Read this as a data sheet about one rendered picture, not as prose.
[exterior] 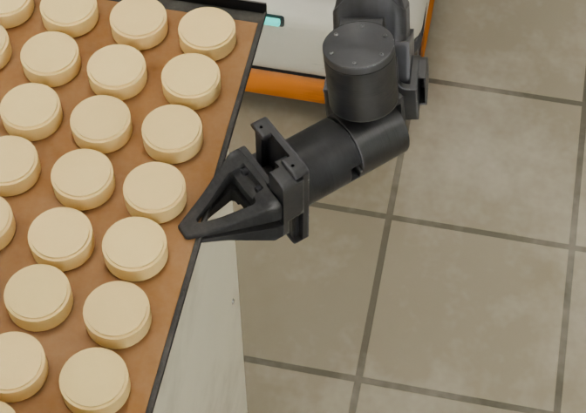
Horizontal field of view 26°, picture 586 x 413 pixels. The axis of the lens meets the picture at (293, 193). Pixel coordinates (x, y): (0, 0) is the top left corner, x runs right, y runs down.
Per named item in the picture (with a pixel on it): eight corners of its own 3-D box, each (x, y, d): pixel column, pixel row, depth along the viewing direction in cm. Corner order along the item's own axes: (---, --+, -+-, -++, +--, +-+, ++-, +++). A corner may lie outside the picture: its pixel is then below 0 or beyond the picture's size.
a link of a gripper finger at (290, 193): (206, 282, 101) (303, 226, 104) (200, 234, 95) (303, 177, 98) (163, 222, 104) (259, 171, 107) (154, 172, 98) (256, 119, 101)
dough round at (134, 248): (91, 259, 99) (87, 245, 98) (135, 218, 101) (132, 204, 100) (137, 294, 98) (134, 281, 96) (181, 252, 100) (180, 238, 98)
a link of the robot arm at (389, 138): (420, 159, 108) (381, 123, 111) (418, 98, 103) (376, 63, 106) (354, 196, 105) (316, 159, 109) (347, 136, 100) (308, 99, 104)
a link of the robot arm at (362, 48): (429, 77, 113) (333, 77, 114) (424, -28, 105) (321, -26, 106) (422, 173, 105) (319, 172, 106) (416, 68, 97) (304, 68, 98)
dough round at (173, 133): (134, 129, 106) (132, 115, 105) (189, 109, 108) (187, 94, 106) (156, 173, 104) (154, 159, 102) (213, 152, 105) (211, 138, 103)
